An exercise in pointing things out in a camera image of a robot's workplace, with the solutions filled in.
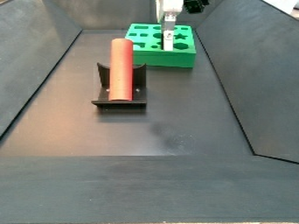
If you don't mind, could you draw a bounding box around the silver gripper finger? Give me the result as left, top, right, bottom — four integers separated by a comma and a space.
162, 12, 176, 51

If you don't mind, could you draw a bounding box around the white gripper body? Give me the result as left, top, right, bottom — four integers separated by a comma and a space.
155, 0, 183, 23

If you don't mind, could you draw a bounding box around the red oval cylinder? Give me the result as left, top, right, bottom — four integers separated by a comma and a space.
108, 38, 134, 101

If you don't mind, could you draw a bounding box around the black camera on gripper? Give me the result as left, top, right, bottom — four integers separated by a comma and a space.
183, 0, 210, 14

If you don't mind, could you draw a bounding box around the black cradle fixture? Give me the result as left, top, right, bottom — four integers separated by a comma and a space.
92, 64, 147, 107

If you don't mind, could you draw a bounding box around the green foam shape board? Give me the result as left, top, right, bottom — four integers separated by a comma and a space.
124, 23, 198, 69

